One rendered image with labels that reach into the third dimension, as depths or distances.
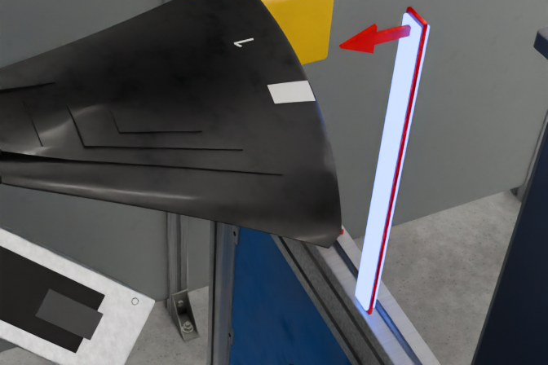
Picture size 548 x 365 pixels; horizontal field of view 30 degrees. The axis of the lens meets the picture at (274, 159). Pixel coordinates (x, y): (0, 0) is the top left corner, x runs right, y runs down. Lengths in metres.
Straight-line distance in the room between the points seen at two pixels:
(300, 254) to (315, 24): 0.24
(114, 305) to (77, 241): 1.04
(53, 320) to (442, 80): 1.31
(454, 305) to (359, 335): 1.16
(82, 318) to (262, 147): 0.19
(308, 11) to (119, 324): 0.38
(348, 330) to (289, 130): 0.36
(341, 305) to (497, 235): 1.32
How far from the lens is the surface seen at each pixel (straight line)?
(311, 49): 1.03
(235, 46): 0.73
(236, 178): 0.66
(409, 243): 2.23
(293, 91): 0.72
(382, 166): 0.85
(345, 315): 1.01
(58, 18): 1.51
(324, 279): 1.03
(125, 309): 0.77
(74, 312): 0.76
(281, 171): 0.68
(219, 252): 1.34
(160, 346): 2.01
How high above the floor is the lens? 1.61
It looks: 43 degrees down
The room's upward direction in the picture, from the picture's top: 5 degrees clockwise
